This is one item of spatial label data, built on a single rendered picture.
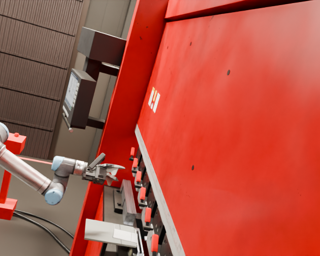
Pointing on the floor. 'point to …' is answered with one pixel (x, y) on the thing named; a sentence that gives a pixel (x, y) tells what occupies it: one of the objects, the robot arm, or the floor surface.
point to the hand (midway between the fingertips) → (122, 173)
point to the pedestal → (19, 142)
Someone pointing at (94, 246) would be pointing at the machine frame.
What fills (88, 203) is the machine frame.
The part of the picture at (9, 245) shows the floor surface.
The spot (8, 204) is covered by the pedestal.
